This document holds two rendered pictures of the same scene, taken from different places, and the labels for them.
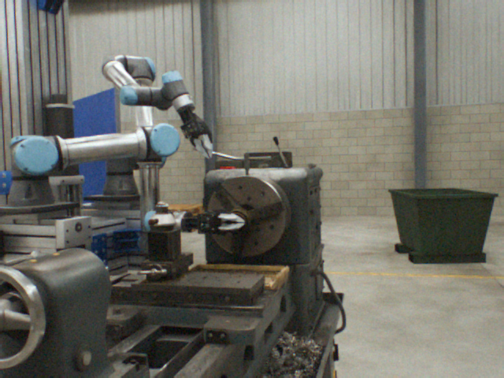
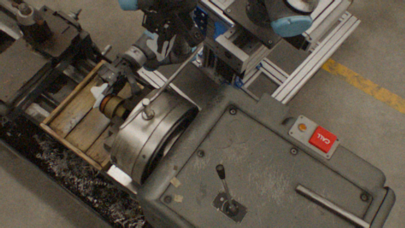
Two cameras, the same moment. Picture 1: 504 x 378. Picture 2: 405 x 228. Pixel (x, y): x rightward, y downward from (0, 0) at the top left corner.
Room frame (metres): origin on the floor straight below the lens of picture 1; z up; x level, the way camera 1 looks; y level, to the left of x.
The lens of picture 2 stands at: (2.23, -0.38, 2.31)
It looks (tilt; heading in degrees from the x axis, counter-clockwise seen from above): 67 degrees down; 105
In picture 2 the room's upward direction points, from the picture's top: 6 degrees clockwise
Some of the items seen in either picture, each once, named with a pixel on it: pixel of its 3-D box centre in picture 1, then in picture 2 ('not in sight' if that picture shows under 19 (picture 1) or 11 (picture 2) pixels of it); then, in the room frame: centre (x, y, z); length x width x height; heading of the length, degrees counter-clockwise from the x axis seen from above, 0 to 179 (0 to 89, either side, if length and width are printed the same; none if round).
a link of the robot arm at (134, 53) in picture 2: (181, 220); (134, 57); (1.80, 0.26, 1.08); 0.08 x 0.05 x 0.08; 165
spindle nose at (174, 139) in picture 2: not in sight; (175, 148); (2.06, -0.01, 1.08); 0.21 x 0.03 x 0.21; 75
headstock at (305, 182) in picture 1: (267, 209); (257, 202); (2.37, -0.07, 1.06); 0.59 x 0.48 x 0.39; 165
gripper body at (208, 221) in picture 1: (201, 222); (118, 72); (1.77, 0.18, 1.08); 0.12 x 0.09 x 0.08; 75
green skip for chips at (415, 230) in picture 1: (437, 224); not in sight; (6.46, -2.39, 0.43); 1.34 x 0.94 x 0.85; 178
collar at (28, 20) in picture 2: (161, 219); (27, 14); (1.40, 0.25, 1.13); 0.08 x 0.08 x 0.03
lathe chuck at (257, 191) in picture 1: (248, 215); (151, 132); (1.97, 0.02, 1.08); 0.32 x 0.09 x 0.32; 75
